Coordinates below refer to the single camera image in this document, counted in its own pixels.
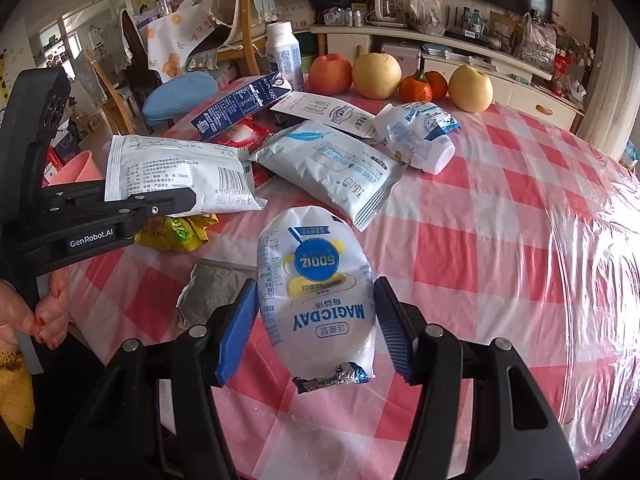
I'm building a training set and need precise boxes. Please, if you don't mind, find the white yogurt pouch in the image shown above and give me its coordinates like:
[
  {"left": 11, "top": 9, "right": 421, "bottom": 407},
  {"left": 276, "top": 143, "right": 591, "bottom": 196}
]
[{"left": 256, "top": 205, "right": 377, "bottom": 395}]

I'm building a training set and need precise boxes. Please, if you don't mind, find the white television cabinet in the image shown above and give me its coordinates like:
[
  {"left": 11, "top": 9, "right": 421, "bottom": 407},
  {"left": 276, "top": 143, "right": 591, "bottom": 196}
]
[{"left": 310, "top": 22, "right": 586, "bottom": 133}]

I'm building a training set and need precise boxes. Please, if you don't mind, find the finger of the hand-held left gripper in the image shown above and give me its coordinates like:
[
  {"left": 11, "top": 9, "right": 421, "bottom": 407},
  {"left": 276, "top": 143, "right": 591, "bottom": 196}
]
[
  {"left": 100, "top": 191, "right": 197, "bottom": 218},
  {"left": 42, "top": 179, "right": 108, "bottom": 202}
]

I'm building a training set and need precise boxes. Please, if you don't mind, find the white flattened carton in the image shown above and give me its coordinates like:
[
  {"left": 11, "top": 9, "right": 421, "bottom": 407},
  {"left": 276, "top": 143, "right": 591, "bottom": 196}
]
[{"left": 270, "top": 91, "right": 381, "bottom": 140}]

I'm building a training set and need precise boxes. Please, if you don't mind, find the white orange-print apron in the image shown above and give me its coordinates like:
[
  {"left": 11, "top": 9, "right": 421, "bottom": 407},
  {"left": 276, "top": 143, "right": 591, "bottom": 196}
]
[{"left": 145, "top": 0, "right": 233, "bottom": 83}]

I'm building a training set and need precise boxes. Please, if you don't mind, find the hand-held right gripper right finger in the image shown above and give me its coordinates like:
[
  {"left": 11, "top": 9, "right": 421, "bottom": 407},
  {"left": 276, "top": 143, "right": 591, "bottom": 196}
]
[{"left": 372, "top": 276, "right": 576, "bottom": 480}]

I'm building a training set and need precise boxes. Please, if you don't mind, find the clear plastic bag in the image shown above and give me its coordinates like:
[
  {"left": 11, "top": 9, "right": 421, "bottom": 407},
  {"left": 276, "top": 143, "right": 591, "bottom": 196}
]
[{"left": 520, "top": 12, "right": 558, "bottom": 63}]

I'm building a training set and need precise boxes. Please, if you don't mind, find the blue milk carton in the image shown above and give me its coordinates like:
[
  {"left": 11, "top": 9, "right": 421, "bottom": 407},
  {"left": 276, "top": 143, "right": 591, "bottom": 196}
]
[{"left": 190, "top": 72, "right": 293, "bottom": 142}]

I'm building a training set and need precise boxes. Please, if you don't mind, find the yellow green snack wrapper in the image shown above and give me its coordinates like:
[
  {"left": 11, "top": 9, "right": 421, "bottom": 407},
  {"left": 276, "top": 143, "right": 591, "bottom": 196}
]
[{"left": 135, "top": 212, "right": 220, "bottom": 253}]

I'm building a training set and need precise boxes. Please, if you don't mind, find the silver foil wrapper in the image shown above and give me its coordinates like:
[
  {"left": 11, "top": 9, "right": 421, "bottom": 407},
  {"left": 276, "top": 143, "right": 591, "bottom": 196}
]
[{"left": 176, "top": 259, "right": 256, "bottom": 331}]

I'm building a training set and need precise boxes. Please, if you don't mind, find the glass electric kettle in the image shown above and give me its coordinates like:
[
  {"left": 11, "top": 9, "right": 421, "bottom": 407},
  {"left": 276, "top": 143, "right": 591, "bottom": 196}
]
[{"left": 372, "top": 0, "right": 408, "bottom": 28}]

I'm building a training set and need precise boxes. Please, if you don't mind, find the red cartoon snack packet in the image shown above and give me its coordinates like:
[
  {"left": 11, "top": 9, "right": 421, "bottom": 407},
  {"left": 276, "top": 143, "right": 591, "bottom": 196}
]
[{"left": 217, "top": 115, "right": 277, "bottom": 190}]

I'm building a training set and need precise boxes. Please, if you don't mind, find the yellow garment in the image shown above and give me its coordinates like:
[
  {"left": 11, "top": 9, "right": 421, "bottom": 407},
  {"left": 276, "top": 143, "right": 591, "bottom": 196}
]
[{"left": 0, "top": 352, "right": 36, "bottom": 448}]

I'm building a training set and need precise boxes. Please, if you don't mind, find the crumpled white pouch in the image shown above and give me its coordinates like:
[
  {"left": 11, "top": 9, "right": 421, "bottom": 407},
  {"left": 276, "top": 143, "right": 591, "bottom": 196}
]
[{"left": 374, "top": 101, "right": 461, "bottom": 176}]

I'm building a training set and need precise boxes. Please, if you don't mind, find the white barcode packet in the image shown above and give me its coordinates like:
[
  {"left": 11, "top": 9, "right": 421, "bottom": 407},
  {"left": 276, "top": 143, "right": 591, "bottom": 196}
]
[{"left": 104, "top": 135, "right": 268, "bottom": 218}]

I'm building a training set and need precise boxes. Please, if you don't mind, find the white plastic bag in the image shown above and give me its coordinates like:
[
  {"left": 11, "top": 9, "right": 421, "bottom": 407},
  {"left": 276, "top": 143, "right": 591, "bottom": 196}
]
[{"left": 407, "top": 0, "right": 447, "bottom": 37}]

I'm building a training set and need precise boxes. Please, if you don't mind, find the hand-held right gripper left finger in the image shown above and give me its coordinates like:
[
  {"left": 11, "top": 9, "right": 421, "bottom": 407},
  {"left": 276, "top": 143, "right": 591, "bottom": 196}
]
[{"left": 50, "top": 277, "right": 261, "bottom": 480}]

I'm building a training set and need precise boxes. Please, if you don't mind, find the yellow pear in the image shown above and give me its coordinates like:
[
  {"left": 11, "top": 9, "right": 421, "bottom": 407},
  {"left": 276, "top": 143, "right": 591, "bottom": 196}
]
[
  {"left": 351, "top": 51, "right": 403, "bottom": 100},
  {"left": 448, "top": 64, "right": 494, "bottom": 113}
]

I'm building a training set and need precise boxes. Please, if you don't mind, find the pack of small bottles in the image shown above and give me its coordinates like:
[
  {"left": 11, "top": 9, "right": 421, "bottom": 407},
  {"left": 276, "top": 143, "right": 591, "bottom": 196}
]
[{"left": 324, "top": 7, "right": 368, "bottom": 27}]

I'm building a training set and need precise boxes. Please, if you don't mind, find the blue seat cushion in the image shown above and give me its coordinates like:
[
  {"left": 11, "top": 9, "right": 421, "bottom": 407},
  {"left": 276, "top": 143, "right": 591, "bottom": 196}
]
[{"left": 142, "top": 71, "right": 220, "bottom": 123}]

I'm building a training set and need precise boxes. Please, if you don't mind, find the light wooden chair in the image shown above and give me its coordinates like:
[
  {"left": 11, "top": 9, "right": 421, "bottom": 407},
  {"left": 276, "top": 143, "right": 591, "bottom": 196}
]
[
  {"left": 220, "top": 0, "right": 281, "bottom": 78},
  {"left": 84, "top": 47, "right": 137, "bottom": 135}
]

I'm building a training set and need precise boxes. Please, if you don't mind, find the white bottle with blue label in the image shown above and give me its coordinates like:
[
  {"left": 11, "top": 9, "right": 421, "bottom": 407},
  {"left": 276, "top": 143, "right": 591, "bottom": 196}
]
[{"left": 265, "top": 21, "right": 305, "bottom": 93}]

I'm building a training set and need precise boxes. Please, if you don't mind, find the red apple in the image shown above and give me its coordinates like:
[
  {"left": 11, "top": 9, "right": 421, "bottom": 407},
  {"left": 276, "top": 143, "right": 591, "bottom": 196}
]
[{"left": 308, "top": 53, "right": 353, "bottom": 96}]

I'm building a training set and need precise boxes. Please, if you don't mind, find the pink metal case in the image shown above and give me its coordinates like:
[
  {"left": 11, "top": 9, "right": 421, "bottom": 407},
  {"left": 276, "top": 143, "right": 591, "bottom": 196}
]
[{"left": 385, "top": 42, "right": 423, "bottom": 73}]

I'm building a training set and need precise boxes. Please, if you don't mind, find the white wet wipes packet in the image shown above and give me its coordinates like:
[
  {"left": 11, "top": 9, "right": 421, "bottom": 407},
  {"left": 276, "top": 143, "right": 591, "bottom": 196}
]
[{"left": 248, "top": 120, "right": 410, "bottom": 232}]

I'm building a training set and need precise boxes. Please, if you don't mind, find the red white checked tablecloth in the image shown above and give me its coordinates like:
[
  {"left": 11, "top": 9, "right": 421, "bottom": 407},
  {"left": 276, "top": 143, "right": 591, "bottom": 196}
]
[{"left": 70, "top": 80, "right": 640, "bottom": 480}]

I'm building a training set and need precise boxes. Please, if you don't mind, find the pink plastic bin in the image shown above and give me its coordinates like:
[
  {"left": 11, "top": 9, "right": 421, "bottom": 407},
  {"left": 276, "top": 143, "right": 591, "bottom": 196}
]
[{"left": 50, "top": 150, "right": 107, "bottom": 186}]

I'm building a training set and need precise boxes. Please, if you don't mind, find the person's left hand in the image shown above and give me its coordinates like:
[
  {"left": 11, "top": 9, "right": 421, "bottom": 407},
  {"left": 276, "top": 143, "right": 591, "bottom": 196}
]
[{"left": 0, "top": 269, "right": 72, "bottom": 352}]

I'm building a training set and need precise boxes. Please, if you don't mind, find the orange tangerine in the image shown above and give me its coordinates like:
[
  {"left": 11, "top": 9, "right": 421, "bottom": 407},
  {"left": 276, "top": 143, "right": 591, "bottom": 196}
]
[
  {"left": 398, "top": 71, "right": 434, "bottom": 105},
  {"left": 425, "top": 70, "right": 449, "bottom": 101}
]

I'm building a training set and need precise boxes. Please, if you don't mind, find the dark wooden chair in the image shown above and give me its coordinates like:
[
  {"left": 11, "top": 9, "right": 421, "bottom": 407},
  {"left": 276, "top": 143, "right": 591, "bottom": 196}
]
[{"left": 119, "top": 9, "right": 166, "bottom": 106}]

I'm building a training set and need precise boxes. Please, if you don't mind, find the white printed box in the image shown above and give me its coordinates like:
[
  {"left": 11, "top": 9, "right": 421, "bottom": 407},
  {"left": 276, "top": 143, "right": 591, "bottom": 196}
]
[{"left": 275, "top": 0, "right": 316, "bottom": 31}]

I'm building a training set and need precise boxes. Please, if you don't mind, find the red gift bag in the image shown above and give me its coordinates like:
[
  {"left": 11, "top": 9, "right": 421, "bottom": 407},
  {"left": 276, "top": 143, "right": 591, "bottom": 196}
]
[{"left": 552, "top": 52, "right": 573, "bottom": 93}]

